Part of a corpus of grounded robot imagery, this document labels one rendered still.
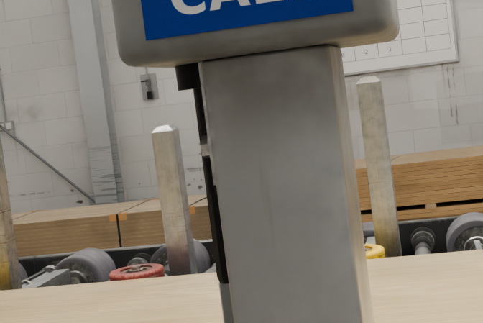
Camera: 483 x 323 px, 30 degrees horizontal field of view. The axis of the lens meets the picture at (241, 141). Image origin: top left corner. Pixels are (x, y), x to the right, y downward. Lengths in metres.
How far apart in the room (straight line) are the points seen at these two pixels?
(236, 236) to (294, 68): 0.05
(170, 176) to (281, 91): 1.15
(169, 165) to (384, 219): 0.33
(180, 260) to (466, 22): 6.14
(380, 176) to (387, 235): 0.09
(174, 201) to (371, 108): 0.33
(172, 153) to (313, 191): 1.15
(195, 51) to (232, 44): 0.01
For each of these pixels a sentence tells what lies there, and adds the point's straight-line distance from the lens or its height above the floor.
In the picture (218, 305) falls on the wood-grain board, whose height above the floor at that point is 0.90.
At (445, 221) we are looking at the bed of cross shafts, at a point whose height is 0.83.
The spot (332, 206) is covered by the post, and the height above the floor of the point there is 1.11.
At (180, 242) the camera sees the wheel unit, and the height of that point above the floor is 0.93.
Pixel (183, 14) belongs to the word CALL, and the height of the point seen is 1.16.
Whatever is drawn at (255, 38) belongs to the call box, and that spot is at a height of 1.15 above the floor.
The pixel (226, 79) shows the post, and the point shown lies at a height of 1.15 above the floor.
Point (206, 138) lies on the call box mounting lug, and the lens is 0.25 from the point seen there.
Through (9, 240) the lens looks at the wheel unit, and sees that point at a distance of 1.52.
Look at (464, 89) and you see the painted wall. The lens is 7.40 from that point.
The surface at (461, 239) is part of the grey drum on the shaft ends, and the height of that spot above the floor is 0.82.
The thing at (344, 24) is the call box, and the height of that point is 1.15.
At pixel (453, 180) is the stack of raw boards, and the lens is 6.14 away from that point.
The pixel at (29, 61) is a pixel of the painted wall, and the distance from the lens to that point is 8.13.
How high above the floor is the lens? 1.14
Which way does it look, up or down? 3 degrees down
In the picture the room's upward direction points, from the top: 7 degrees counter-clockwise
